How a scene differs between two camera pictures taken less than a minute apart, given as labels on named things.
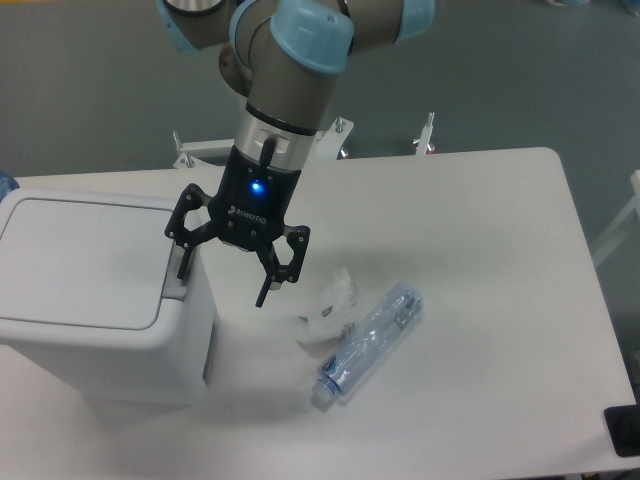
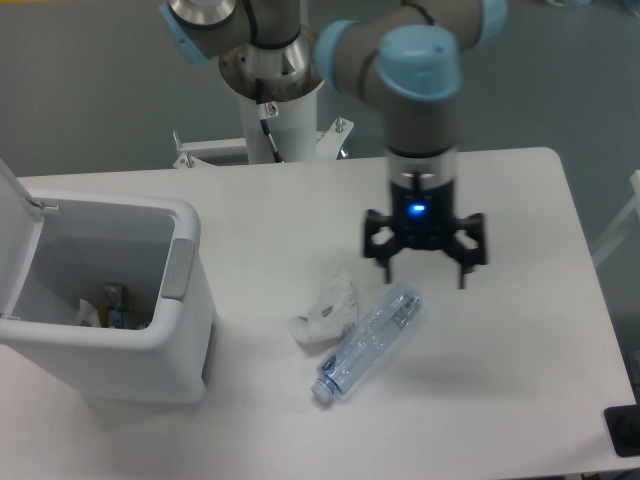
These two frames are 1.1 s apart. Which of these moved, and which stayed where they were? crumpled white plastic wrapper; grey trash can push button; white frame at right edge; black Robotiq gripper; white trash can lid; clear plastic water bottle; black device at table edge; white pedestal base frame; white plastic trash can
Moved: white plastic trash can; black Robotiq gripper; white trash can lid
Stayed: white pedestal base frame; black device at table edge; clear plastic water bottle; white frame at right edge; grey trash can push button; crumpled white plastic wrapper
